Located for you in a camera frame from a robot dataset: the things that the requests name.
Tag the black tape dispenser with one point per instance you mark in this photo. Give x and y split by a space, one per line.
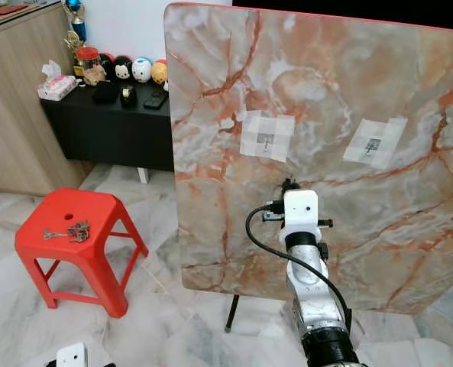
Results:
128 95

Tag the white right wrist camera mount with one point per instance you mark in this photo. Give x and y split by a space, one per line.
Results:
301 210

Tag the red plastic stool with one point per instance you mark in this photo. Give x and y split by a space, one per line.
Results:
104 202

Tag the black phone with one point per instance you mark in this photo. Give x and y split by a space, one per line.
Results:
156 99

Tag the flat red book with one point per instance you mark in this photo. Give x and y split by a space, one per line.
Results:
14 8

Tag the white tape patch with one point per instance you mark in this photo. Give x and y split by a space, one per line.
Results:
249 122
394 130

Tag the metal key bunch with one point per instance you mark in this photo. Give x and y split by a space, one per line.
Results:
79 231

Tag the marble pattern table top board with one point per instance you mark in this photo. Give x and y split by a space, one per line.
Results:
333 76

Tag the white round plush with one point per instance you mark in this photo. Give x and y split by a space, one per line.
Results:
141 70

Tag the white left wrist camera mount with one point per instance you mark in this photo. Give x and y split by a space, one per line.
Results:
72 356

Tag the orange round plush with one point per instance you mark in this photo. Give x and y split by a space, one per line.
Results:
159 72

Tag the pink tissue box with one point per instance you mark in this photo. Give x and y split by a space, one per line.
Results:
56 89

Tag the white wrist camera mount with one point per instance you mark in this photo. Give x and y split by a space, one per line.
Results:
301 210
72 356

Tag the small metal hook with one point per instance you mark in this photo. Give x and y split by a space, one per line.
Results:
266 141
373 145

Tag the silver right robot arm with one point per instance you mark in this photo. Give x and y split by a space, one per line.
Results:
314 298

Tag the clear jar red lid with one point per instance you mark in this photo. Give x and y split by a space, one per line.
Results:
87 57

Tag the small brown plush toy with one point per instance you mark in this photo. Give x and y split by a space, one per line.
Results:
95 75

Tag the red black round plush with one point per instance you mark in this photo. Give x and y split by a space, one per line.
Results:
105 64

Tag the black wallet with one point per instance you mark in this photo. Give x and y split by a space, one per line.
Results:
105 92

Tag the blue gold trophy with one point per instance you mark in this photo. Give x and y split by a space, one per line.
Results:
75 27

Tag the light wooden cabinet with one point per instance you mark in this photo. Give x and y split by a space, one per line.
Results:
12 115

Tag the black sideboard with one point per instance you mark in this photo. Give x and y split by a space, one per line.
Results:
104 130

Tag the black round plush pale face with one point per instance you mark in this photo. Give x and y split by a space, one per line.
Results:
122 69

